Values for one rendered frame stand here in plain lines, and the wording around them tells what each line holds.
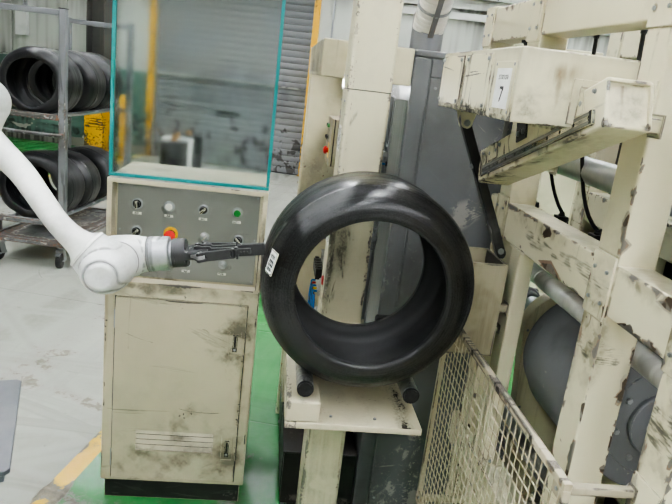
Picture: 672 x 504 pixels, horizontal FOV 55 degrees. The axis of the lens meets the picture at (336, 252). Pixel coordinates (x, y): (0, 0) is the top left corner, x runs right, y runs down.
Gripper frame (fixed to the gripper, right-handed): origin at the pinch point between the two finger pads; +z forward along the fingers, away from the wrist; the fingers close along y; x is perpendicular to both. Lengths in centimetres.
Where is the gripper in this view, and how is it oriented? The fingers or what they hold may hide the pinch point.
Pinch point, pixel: (251, 249)
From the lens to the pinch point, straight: 169.2
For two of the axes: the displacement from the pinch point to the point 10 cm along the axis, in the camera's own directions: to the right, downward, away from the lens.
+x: 0.3, 9.6, 2.7
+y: -0.8, -2.7, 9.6
